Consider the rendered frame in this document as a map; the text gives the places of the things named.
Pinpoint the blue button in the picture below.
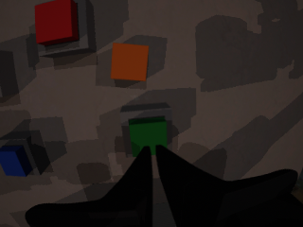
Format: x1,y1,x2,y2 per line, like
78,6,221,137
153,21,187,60
0,130,50,177

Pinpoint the green button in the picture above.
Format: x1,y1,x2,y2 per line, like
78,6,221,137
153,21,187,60
120,102,173,158

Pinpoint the orange block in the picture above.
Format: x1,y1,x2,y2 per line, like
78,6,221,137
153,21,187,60
111,43,149,80

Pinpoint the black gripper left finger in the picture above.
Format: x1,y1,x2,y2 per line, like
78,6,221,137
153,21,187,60
26,145,152,227

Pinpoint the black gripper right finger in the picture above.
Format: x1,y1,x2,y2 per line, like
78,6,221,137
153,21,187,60
155,144,298,227

